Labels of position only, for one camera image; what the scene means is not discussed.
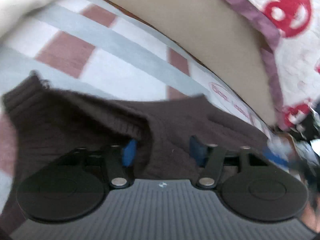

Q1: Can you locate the white bear print bedspread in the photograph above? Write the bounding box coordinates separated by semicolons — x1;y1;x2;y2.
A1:
204;0;320;131

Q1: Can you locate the dark brown knitted sweater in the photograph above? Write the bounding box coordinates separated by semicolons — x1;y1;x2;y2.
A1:
0;71;273;235

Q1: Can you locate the person's right hand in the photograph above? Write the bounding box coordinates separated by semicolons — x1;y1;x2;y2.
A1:
300;198;320;233

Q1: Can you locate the checkered light blue blanket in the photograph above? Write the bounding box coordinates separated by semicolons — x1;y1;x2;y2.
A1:
0;0;276;205

